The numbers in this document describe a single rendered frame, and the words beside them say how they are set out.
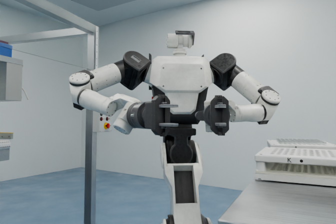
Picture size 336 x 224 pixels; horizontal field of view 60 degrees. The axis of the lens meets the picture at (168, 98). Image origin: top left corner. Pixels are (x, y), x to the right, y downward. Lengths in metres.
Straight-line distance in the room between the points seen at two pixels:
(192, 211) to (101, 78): 0.63
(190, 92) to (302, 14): 3.23
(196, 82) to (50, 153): 4.94
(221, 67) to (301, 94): 2.87
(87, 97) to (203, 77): 0.49
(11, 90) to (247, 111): 1.22
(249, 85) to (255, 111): 0.16
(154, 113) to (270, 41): 3.57
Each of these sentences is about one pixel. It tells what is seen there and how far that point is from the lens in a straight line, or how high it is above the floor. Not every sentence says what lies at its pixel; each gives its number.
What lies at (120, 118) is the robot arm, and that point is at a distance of 1.01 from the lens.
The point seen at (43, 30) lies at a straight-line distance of 1.87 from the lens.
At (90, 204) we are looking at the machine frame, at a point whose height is 0.42.
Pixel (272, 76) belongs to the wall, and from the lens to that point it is 4.24.
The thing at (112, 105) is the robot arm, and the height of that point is 1.09.
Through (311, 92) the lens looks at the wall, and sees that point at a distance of 4.12.
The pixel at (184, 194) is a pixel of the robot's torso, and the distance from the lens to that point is 1.25.
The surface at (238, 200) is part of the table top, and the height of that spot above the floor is 0.87.
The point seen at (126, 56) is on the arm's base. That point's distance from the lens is 1.31.
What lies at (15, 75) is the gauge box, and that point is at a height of 1.27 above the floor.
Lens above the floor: 1.05
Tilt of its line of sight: 4 degrees up
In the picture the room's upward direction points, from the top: straight up
